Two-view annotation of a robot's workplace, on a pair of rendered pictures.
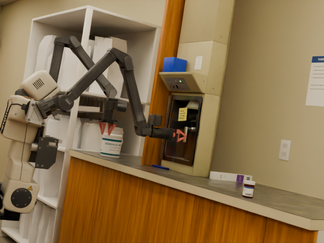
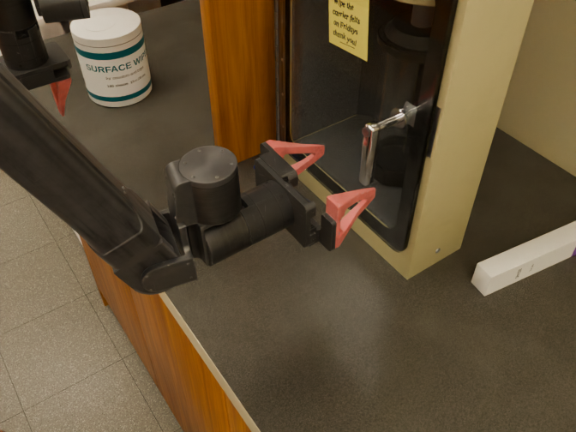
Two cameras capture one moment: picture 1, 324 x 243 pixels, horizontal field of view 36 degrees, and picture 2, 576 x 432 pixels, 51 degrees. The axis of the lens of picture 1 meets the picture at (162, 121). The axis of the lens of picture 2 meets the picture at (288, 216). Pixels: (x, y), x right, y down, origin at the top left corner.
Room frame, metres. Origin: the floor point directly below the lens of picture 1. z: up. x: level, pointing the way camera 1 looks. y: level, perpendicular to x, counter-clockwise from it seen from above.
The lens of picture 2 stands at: (2.24, -0.05, 1.61)
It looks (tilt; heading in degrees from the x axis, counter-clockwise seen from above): 44 degrees down; 1
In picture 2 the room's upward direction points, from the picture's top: straight up
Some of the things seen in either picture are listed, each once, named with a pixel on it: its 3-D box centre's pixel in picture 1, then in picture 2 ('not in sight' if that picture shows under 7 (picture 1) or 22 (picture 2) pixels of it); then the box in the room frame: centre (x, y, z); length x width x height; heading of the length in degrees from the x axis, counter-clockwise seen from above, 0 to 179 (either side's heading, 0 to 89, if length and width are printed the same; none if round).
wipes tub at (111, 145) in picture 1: (111, 145); (113, 57); (3.30, 0.31, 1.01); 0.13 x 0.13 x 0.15
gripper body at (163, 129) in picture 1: (164, 133); (266, 209); (2.73, -0.02, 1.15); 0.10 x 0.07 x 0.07; 36
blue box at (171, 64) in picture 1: (174, 66); not in sight; (2.97, -0.03, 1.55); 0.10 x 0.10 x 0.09; 36
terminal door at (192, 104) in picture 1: (181, 128); (345, 83); (2.93, -0.12, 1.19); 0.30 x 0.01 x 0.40; 35
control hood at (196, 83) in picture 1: (181, 82); not in sight; (2.90, -0.08, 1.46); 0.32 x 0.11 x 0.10; 36
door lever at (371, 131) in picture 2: (187, 134); (379, 148); (2.82, -0.16, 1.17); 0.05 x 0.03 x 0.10; 125
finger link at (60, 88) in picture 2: (107, 127); (44, 90); (2.99, 0.32, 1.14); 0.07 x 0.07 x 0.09; 36
